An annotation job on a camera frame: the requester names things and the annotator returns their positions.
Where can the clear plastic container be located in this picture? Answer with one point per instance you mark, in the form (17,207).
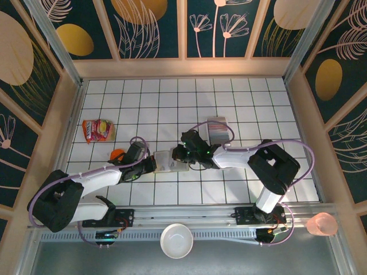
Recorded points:
(162,157)

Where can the clear plastic card tray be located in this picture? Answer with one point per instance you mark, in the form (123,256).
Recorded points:
(219,137)

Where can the stack of credit cards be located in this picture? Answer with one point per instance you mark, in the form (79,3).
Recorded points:
(218,133)

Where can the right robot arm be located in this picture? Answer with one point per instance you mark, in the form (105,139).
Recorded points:
(272,166)

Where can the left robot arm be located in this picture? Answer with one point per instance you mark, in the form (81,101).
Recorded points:
(94,180)

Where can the orange plush toy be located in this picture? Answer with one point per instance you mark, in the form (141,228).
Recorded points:
(117,154)

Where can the colourful fruit candy bag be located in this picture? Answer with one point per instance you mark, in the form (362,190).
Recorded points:
(99,131)

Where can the left controller board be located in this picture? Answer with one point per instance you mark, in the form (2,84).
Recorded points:
(106,235)

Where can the controller board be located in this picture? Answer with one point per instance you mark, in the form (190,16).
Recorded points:
(106,235)
(265,236)

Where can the white bowl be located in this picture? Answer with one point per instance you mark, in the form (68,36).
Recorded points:
(176,240)

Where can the right controller board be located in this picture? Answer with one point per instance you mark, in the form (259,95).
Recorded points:
(265,236)

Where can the pink plastic cup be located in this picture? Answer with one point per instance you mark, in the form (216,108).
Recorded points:
(321,224)

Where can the gold oval feather panel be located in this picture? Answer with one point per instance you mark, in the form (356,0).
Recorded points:
(329,80)

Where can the cream circle gold lines panel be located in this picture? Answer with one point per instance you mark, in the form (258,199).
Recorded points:
(17,57)

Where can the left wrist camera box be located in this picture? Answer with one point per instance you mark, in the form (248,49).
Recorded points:
(135,149)

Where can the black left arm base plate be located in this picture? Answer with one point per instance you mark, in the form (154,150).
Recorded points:
(126,216)

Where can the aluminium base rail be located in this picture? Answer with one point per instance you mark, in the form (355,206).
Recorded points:
(186,215)

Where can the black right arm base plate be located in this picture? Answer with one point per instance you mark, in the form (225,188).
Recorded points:
(243,215)

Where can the aluminium table edge rail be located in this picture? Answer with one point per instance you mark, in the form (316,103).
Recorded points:
(71,123)

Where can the pink flowers wall panel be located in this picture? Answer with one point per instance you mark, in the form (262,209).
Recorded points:
(218,28)

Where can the single flower wall panel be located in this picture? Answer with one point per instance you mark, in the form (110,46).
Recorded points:
(14,143)

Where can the leaf outline wall panel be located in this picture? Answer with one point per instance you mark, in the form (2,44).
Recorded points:
(137,28)

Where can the gold ovals wall panel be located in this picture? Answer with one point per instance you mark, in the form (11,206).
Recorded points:
(74,40)

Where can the aluminium corner post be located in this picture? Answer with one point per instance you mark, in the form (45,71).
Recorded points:
(304,43)
(57,48)

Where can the leaf lines wall panel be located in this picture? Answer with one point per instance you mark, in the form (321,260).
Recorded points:
(349,149)

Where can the cream circle wall panel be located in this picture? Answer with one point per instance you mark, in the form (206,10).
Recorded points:
(286,14)

